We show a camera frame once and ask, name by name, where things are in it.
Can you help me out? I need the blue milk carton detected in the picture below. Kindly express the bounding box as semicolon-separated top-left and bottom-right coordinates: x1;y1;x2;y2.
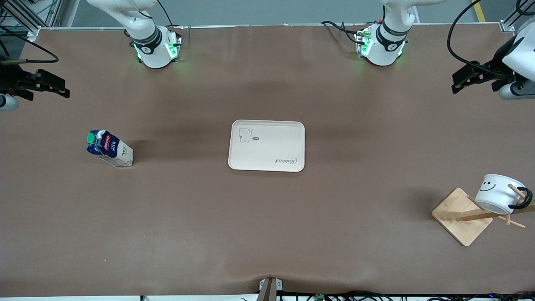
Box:
86;129;134;168

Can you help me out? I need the white smiley mug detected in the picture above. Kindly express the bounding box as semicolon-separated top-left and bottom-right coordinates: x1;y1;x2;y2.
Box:
475;174;534;216

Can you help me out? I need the cream rabbit print tray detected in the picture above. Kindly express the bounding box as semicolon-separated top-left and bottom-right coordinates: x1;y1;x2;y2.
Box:
228;120;306;172

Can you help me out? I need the wooden mug rack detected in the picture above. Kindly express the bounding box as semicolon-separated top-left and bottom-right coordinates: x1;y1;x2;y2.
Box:
431;183;535;247

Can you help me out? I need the brown table cover mat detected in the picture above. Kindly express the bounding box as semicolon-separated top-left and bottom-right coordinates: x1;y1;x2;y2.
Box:
0;23;535;298

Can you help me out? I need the black right arm base cable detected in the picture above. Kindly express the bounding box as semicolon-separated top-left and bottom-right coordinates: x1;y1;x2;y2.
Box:
157;0;184;30

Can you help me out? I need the black arm base cable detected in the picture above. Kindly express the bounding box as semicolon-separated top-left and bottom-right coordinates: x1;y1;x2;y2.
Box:
321;20;364;44
157;0;184;30

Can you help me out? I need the black left arm base cable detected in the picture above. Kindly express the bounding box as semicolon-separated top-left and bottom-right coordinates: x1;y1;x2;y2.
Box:
321;20;364;44

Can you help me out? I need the grey camera stand bracket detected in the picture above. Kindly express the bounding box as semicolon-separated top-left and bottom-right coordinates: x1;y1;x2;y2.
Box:
258;277;283;301

